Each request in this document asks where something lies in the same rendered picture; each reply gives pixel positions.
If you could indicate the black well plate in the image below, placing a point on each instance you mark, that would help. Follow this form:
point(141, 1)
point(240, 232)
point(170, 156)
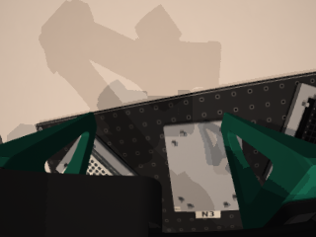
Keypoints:
point(306, 131)

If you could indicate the white n3 label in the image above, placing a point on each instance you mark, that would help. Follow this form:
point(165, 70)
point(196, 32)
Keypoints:
point(207, 214)

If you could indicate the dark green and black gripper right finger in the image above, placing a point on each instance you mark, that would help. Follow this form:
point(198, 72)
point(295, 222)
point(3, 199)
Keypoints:
point(293, 176)

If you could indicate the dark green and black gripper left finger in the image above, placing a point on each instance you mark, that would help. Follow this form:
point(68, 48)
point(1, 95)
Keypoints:
point(30, 152)

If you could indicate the white well plate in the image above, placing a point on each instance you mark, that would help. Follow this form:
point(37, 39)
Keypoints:
point(103, 167)

